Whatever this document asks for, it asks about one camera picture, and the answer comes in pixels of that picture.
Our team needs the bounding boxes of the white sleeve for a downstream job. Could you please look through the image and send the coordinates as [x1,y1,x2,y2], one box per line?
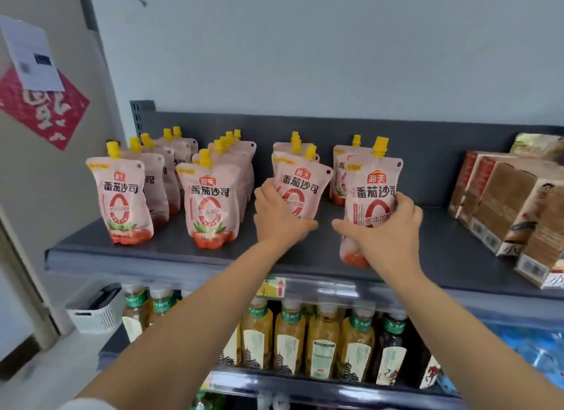
[57,398,117,410]

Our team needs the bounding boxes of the brown cardboard box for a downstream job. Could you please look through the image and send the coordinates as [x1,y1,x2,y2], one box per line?
[515,189,564,290]
[457,155,518,230]
[448,150,485,219]
[468,160,564,257]

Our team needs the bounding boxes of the person's right forearm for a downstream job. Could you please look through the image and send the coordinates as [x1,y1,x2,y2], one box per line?
[382,264,564,410]

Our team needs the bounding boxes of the white paper sheet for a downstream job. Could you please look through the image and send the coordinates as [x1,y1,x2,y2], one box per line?
[0,14,66,93]

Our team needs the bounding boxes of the person's left hand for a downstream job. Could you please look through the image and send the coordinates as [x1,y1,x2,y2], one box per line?
[253,178,319,247]

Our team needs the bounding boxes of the rows of pink pouches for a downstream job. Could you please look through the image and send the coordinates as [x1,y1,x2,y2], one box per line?
[85,126,376,250]

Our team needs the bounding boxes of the person's left forearm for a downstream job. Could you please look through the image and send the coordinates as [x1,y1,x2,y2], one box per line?
[74,240,305,410]

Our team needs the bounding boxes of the dark grey shelf back panel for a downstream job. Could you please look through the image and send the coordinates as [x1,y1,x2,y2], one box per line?
[130,100,564,210]

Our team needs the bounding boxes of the dark grey shelf board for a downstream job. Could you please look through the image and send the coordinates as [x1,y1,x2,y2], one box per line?
[44,200,564,301]

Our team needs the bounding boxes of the white plastic basket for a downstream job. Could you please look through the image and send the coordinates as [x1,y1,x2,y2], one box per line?
[65,282,127,335]

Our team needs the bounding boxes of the grey shelf upright post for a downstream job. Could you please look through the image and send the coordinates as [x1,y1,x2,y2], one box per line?
[76,0,116,128]

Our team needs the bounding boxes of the dark tea bottle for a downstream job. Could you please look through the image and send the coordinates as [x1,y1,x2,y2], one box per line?
[418,341,442,390]
[374,310,409,386]

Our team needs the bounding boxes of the person's right hand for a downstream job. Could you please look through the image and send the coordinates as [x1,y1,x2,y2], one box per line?
[331,191,424,283]

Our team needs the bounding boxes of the row of amber tea bottles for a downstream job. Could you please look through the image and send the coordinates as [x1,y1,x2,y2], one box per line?
[122,285,376,383]

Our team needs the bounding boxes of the yellow price tag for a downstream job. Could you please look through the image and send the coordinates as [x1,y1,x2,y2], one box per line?
[256,277,287,299]

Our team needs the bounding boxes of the pink spouted sauce pouch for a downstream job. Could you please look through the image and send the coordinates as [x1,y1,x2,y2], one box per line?
[339,136,404,268]
[272,145,334,221]

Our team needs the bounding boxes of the glossy snack packet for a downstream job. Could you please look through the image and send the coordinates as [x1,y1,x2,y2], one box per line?
[510,133,564,164]

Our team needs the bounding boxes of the red paper poster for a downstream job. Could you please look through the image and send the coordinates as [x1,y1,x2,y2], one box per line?
[0,66,91,151]

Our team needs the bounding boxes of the blue water bottle pack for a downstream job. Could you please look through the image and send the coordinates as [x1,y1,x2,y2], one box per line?
[482,324,564,395]

